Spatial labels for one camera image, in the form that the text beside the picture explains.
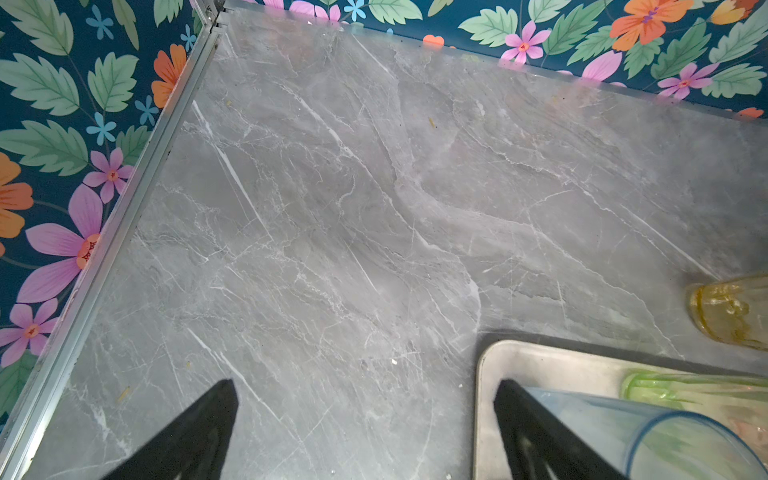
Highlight beige rectangular tray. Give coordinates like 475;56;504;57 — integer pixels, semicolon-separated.
472;338;768;480

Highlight blue translucent tall cup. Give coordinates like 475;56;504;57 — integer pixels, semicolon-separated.
527;387;767;479

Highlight green translucent tall cup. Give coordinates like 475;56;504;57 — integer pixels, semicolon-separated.
620;372;767;438

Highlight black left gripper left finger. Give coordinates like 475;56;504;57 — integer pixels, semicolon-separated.
105;379;239;480

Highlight yellow translucent short cup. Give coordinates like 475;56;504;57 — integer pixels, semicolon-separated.
686;274;767;352

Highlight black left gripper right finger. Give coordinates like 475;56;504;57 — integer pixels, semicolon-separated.
493;379;625;480

